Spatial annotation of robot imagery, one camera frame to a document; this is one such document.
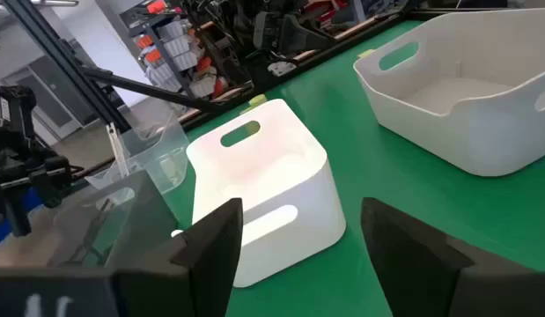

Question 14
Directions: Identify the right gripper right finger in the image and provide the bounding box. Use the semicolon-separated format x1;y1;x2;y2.
360;197;545;317

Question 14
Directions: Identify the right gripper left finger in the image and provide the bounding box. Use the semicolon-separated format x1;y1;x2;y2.
115;197;245;317

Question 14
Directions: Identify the yellow-green long block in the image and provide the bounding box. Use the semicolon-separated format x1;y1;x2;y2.
247;93;269;109

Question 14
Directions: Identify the dark smoked plastic bin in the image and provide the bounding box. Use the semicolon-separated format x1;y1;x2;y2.
47;170;180;269

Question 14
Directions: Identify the green table mat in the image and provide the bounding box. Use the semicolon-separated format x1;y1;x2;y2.
164;19;545;317

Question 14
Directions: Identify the white plastic storage bin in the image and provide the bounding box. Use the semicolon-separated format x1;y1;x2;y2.
353;7;545;178
186;99;347;289

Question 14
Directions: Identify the clear plastic bin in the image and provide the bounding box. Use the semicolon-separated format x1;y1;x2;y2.
85;112;190;195

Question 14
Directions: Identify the shelf rack with parts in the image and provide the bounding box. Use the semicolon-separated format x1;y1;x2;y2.
120;0;255;100

